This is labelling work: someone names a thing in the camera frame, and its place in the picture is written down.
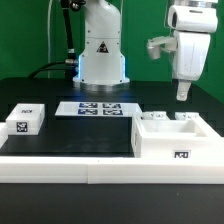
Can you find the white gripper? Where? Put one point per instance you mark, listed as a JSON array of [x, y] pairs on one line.
[[191, 27]]

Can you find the white cabinet door panel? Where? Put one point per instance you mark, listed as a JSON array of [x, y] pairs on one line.
[[186, 115], [155, 115]]

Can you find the white cabinet body box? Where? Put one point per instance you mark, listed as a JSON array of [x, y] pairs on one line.
[[175, 139]]

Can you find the white cabinet top block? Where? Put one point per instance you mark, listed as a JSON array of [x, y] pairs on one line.
[[26, 119]]

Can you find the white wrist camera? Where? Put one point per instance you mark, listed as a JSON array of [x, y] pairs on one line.
[[161, 44]]

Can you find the white marker base plate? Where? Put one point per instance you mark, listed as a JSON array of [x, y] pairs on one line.
[[98, 109]]

